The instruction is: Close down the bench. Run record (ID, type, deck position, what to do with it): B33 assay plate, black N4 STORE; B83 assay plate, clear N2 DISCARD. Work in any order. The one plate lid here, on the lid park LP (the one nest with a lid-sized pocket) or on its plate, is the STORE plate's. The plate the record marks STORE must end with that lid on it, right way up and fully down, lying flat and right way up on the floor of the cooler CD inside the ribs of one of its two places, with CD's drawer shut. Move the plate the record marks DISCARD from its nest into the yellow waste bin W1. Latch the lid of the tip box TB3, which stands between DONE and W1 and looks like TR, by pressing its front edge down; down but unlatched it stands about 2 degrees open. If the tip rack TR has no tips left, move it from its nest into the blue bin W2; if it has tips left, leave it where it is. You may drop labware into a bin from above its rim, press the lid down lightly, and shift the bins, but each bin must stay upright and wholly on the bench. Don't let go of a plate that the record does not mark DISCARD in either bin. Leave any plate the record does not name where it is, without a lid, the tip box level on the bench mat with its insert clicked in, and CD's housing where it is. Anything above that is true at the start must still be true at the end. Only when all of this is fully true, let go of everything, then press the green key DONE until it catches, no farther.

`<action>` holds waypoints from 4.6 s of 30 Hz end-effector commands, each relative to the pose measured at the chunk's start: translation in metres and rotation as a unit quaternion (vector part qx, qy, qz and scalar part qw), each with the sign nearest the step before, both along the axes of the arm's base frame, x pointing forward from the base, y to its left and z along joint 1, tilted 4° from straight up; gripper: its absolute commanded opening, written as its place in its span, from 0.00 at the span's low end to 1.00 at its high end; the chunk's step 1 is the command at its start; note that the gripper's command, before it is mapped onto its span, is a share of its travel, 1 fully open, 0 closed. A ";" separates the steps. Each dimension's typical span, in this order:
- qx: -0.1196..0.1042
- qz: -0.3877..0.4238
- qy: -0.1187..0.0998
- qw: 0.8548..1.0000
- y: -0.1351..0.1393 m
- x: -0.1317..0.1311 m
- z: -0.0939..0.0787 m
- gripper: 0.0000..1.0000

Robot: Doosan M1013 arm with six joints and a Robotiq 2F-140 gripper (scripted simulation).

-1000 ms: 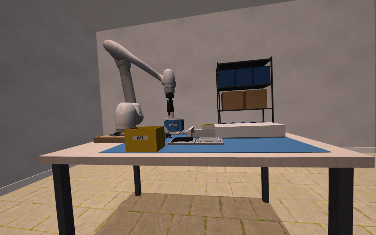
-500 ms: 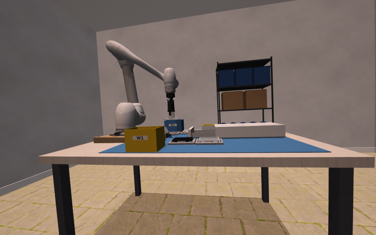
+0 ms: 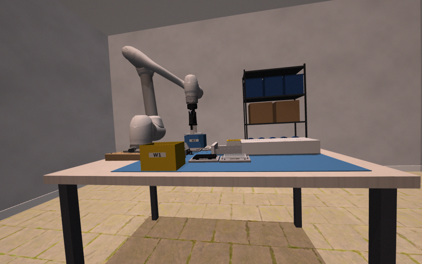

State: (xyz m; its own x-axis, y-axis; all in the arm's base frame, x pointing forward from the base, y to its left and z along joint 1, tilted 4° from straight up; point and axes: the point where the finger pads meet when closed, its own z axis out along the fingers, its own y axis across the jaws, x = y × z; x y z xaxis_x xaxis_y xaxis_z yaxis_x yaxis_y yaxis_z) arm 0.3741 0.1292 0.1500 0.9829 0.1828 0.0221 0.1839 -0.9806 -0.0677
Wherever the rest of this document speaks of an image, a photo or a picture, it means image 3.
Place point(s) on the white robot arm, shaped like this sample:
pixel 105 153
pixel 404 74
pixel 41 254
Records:
pixel 147 128

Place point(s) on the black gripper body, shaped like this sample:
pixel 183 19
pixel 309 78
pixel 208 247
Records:
pixel 192 106

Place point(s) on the blue bench mat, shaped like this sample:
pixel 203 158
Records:
pixel 262 163

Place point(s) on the yellow open-top bin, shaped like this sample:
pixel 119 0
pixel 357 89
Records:
pixel 162 156

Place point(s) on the black assay plate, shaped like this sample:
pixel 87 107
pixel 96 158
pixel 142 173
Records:
pixel 204 156

